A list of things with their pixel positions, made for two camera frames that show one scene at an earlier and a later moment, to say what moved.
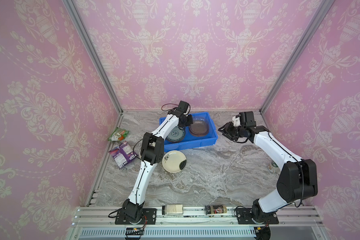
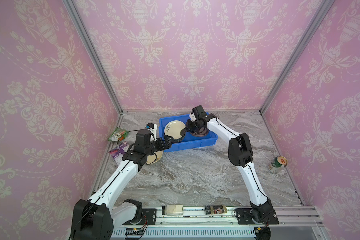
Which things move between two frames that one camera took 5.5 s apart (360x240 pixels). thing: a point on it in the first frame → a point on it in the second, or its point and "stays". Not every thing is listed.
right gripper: [232, 131] → [194, 126]
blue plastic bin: [190, 141] stays
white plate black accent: [174, 161] → [172, 128]
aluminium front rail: [295, 223] stays
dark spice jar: [211, 209] stays
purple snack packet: [123, 154] stays
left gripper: [189, 121] → [167, 144]
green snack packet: [118, 134] stays
